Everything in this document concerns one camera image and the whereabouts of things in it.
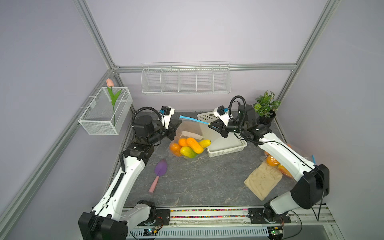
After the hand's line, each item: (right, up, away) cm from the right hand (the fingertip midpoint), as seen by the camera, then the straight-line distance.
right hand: (210, 123), depth 75 cm
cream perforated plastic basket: (+7, -14, +25) cm, 29 cm away
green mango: (-12, -16, +8) cm, 22 cm away
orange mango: (-18, -14, +5) cm, 23 cm away
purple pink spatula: (-29, -28, +16) cm, 44 cm away
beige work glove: (+31, -33, +10) cm, 46 cm away
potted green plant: (+34, +10, +11) cm, 37 cm away
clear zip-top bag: (-11, -2, -2) cm, 11 cm away
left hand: (-14, +1, -5) cm, 15 cm away
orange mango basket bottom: (-15, -11, +9) cm, 20 cm away
